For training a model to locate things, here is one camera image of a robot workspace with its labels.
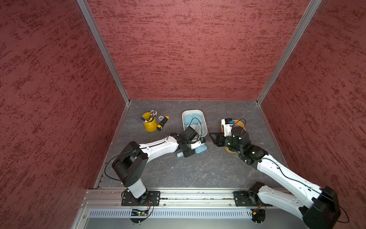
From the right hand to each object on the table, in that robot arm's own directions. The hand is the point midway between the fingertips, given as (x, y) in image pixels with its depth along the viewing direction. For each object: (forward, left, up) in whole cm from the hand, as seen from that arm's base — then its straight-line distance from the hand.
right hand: (211, 137), depth 77 cm
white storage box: (+14, +3, -14) cm, 20 cm away
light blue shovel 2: (-2, +6, -12) cm, 13 cm away
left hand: (-1, +13, -14) cm, 19 cm away
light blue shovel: (+8, +8, +7) cm, 13 cm away
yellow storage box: (-1, -10, +14) cm, 18 cm away
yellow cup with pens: (+18, +39, -8) cm, 44 cm away
